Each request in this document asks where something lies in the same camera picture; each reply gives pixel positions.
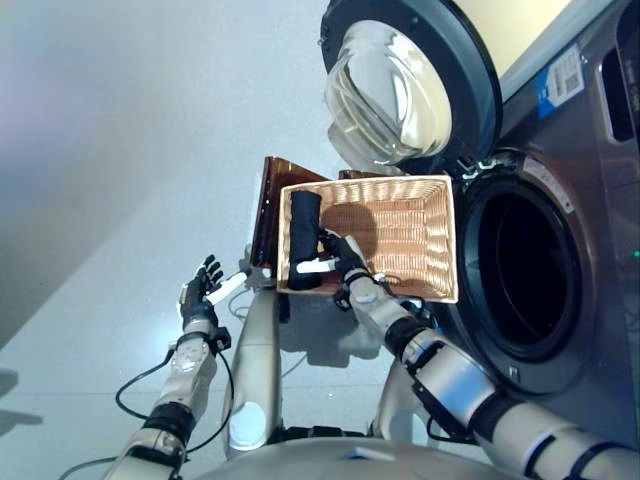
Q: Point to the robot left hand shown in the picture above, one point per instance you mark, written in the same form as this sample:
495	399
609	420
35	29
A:
197	305

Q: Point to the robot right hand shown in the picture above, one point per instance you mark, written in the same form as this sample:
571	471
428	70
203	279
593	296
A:
345	257

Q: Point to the black garment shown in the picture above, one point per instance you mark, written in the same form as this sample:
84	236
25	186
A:
304	240

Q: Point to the robot right silver arm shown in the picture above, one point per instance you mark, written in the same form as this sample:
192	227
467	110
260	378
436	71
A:
450	370

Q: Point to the robot left silver arm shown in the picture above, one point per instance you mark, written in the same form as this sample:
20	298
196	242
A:
185	380

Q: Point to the grey front-load washing machine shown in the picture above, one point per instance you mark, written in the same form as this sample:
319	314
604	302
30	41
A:
600	250

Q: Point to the tan wicker laundry basket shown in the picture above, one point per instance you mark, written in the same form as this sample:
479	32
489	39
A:
400	240

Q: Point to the robot left silver leg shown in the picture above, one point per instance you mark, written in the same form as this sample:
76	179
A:
257	370

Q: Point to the robot silver leg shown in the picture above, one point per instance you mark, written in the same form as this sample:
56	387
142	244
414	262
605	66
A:
257	370
395	405

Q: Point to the glossy brown wooden stool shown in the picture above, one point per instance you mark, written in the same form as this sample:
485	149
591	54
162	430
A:
265	215

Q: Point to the robot right silver leg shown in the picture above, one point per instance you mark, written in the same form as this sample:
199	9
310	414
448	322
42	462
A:
395	405

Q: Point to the round glass washer door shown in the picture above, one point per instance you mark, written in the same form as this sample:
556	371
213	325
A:
410	85

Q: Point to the robot grey torso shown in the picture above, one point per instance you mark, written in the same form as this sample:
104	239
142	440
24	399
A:
350	460

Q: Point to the blue white energy sticker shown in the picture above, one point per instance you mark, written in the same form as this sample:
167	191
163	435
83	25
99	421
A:
560	80

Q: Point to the white counter cabinet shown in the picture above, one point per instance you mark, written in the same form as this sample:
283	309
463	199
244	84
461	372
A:
515	30

